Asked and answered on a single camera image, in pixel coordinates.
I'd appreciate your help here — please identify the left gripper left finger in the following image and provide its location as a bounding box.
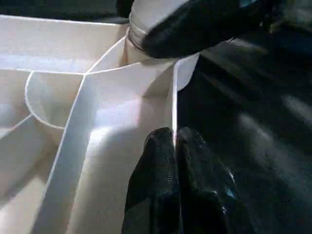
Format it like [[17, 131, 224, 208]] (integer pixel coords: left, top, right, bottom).
[[123, 127, 178, 234]]

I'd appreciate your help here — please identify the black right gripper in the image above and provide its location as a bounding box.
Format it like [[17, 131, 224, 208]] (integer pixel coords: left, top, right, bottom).
[[141, 0, 277, 59]]

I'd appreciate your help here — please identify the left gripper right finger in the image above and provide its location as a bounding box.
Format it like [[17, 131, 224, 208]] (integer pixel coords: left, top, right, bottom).
[[176, 126, 248, 234]]

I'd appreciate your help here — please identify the white plastic table leg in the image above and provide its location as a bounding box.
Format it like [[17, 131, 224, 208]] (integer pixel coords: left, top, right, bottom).
[[123, 0, 192, 51]]

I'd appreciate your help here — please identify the white plastic table top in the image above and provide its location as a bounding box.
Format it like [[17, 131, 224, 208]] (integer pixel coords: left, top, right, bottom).
[[0, 14, 201, 234]]

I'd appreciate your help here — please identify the black plastic sheet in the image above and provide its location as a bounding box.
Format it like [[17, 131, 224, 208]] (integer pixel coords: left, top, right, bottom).
[[0, 0, 312, 234]]

